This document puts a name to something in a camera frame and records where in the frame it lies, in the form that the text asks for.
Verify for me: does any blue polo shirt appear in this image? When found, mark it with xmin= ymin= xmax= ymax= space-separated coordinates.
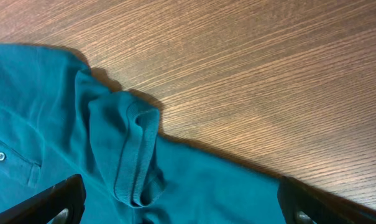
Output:
xmin=0 ymin=44 xmax=285 ymax=223

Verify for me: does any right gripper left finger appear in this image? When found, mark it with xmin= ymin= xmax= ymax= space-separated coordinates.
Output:
xmin=0 ymin=174 xmax=86 ymax=224

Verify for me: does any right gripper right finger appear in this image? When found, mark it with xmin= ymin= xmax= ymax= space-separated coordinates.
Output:
xmin=277 ymin=176 xmax=376 ymax=224

